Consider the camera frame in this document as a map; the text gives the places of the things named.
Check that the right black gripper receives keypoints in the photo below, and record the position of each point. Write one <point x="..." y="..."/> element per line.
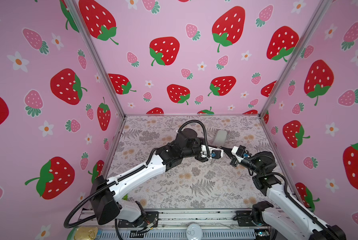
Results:
<point x="234" y="162"/>

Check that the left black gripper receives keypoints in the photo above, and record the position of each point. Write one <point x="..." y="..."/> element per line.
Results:
<point x="199" y="159"/>

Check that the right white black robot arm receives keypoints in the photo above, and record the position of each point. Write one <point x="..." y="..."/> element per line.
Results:
<point x="283" y="212"/>

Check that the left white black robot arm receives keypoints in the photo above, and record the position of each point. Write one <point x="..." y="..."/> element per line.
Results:
<point x="107" y="201"/>

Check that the pale green oblong case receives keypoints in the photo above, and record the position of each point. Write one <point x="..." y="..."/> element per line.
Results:
<point x="220" y="138"/>

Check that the green snack packet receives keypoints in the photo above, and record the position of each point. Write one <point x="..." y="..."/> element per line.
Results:
<point x="125" y="196"/>

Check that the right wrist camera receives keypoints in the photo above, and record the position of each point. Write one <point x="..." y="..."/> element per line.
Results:
<point x="239" y="152"/>

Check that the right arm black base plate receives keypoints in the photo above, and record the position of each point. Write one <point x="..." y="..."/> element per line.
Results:
<point x="245" y="219"/>

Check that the aluminium extrusion rail frame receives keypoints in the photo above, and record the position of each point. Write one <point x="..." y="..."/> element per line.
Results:
<point x="217" y="224"/>

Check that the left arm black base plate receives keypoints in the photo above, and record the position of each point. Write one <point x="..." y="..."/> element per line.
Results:
<point x="149" y="218"/>

